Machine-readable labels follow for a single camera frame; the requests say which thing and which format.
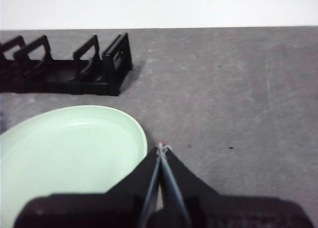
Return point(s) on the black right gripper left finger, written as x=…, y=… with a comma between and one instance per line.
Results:
x=99, y=208

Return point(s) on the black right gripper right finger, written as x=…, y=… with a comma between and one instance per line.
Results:
x=236, y=213

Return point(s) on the pale green round plate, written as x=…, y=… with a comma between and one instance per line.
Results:
x=62, y=151

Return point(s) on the black plastic plate rack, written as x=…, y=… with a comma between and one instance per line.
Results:
x=62, y=76

